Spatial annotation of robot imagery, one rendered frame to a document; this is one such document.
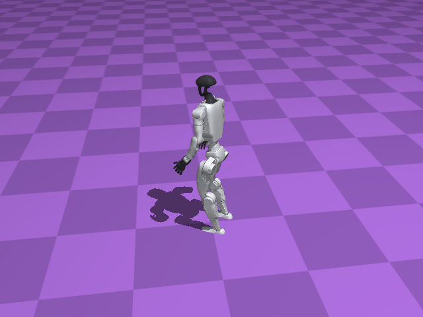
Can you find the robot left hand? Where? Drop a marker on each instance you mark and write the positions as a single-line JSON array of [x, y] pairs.
[[180, 166]]

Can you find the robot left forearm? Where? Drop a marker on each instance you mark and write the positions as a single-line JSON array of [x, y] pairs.
[[192, 150]]

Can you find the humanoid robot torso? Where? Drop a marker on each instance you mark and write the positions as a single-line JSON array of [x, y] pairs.
[[213, 130]]

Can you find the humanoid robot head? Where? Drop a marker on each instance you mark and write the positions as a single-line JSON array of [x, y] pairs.
[[206, 81]]

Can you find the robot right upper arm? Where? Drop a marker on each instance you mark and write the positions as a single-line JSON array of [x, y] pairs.
[[223, 102]]

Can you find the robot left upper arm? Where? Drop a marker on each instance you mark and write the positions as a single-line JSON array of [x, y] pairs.
[[198, 116]]

